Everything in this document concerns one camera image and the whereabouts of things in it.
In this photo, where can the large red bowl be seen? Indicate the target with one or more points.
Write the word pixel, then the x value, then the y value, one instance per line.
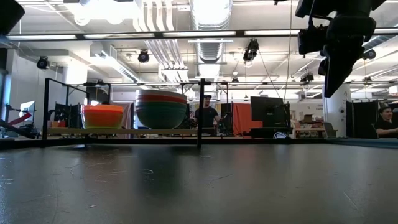
pixel 161 99

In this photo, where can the large green bowl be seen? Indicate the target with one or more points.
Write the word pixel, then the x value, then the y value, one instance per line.
pixel 161 116

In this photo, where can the small pink translucent bowl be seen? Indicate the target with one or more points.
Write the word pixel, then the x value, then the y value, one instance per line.
pixel 102 121

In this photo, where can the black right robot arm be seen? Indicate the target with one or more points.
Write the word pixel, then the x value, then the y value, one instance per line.
pixel 342 6

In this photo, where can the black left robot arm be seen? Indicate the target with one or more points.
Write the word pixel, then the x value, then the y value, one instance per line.
pixel 9 14

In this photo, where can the cardboard box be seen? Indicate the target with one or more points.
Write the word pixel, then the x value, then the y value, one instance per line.
pixel 308 118

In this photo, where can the dark partition panel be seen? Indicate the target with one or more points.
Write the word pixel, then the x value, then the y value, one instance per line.
pixel 362 118

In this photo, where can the grey office chair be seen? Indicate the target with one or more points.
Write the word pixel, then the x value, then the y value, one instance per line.
pixel 329 129

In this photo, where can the black background monitor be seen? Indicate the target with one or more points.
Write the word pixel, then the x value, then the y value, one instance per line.
pixel 267 112

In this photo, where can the person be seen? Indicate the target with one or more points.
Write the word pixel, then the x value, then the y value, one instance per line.
pixel 385 126
pixel 207 115

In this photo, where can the orange curtain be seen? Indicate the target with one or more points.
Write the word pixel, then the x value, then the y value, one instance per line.
pixel 241 118

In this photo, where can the black overhead light beam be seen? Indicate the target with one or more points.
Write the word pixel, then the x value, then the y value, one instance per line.
pixel 158 34

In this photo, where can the black table mat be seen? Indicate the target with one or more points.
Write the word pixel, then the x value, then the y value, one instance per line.
pixel 199 186

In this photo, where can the white background monitor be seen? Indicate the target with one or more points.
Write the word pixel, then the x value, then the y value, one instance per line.
pixel 28 107

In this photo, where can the red background item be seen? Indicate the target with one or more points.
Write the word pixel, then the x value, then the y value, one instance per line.
pixel 21 119

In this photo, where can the black ceiling camera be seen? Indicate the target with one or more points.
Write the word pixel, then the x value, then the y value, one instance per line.
pixel 307 77
pixel 251 49
pixel 43 63
pixel 143 57
pixel 369 54

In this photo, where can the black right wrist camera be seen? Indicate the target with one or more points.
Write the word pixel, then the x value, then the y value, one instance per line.
pixel 312 40

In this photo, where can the black table frame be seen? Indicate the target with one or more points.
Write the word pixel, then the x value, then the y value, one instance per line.
pixel 280 142

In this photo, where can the silver ventilation duct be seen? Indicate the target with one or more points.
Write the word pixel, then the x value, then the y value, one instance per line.
pixel 211 18

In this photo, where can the black background frame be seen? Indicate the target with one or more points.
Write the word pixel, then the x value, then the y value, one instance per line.
pixel 67 99

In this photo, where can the black metal shelf frame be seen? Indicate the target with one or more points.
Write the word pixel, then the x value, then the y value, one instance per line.
pixel 45 109

